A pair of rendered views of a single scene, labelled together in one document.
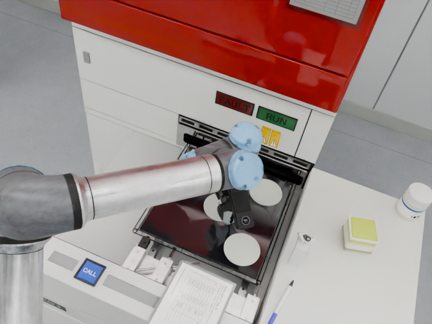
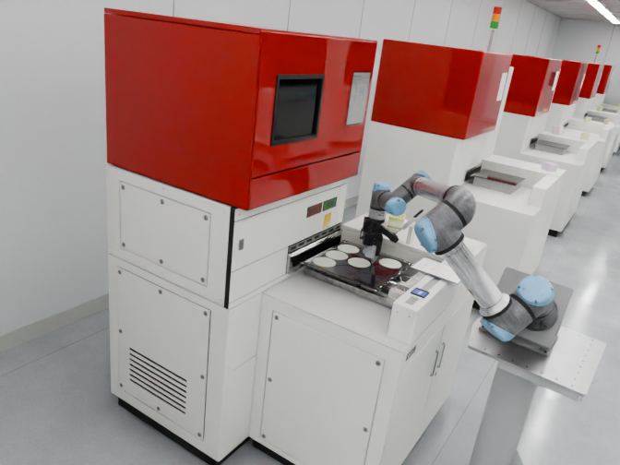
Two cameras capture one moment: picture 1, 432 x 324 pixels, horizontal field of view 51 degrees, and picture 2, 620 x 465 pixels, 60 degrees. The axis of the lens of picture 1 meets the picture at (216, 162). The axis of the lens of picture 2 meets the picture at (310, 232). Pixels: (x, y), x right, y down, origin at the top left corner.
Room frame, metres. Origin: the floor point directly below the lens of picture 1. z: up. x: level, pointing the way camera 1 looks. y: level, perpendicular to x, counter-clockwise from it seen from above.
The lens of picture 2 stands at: (0.38, 2.11, 1.84)
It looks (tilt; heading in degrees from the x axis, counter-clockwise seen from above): 21 degrees down; 286
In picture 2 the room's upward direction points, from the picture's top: 7 degrees clockwise
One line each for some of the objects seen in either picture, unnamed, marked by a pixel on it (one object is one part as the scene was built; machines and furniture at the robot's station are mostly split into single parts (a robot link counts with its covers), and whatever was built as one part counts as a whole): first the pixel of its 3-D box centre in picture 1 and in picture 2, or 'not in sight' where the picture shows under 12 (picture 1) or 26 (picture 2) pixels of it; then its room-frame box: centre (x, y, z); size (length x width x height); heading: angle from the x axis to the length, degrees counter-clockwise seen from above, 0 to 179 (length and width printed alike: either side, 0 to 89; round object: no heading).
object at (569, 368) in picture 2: not in sight; (529, 355); (0.02, 0.13, 0.75); 0.45 x 0.44 x 0.13; 162
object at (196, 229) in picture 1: (220, 206); (357, 263); (0.76, -0.03, 0.90); 0.34 x 0.34 x 0.01; 75
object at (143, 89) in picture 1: (193, 107); (293, 232); (1.03, 0.10, 1.02); 0.82 x 0.03 x 0.40; 75
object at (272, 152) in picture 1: (243, 141); (316, 236); (0.98, -0.07, 0.96); 0.44 x 0.01 x 0.02; 75
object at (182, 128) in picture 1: (239, 156); (315, 250); (0.97, -0.07, 0.89); 0.44 x 0.02 x 0.10; 75
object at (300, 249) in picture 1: (301, 244); (408, 228); (0.60, -0.24, 1.03); 0.06 x 0.04 x 0.13; 165
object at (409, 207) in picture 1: (414, 202); not in sight; (0.81, -0.57, 1.01); 0.07 x 0.07 x 0.10
